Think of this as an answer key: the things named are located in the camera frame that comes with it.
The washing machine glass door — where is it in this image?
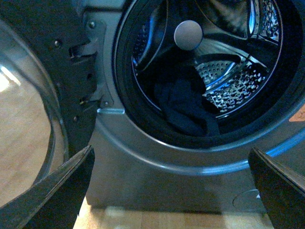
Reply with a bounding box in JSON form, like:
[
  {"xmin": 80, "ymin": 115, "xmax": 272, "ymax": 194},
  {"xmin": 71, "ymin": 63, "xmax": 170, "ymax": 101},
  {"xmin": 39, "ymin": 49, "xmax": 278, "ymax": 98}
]
[{"xmin": 0, "ymin": 0, "xmax": 97, "ymax": 205}]

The grey front-load washing machine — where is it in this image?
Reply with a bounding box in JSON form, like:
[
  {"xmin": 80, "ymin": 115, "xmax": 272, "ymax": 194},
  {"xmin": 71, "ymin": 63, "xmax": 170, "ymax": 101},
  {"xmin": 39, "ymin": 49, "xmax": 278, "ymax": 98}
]
[{"xmin": 84, "ymin": 0, "xmax": 305, "ymax": 212}]

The orange warning sticker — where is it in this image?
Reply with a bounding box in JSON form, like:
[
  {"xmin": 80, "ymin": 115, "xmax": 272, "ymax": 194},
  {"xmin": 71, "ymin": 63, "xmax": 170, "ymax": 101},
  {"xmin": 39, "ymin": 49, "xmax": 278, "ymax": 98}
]
[{"xmin": 289, "ymin": 105, "xmax": 305, "ymax": 122}]

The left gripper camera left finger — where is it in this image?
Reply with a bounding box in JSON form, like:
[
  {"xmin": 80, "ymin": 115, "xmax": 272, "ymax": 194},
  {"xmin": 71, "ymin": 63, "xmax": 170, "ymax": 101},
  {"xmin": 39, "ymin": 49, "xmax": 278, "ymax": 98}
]
[{"xmin": 0, "ymin": 146, "xmax": 95, "ymax": 229}]

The dark navy clothing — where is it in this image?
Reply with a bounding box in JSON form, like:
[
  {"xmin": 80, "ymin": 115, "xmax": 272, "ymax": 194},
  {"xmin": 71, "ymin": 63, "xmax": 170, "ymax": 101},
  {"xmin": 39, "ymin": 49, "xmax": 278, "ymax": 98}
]
[{"xmin": 154, "ymin": 66, "xmax": 220, "ymax": 137}]

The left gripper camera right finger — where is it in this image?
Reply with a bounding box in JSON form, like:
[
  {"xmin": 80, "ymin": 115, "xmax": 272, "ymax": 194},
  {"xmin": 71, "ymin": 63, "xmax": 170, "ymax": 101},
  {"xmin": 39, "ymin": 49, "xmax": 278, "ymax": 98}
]
[{"xmin": 248, "ymin": 148, "xmax": 305, "ymax": 229}]

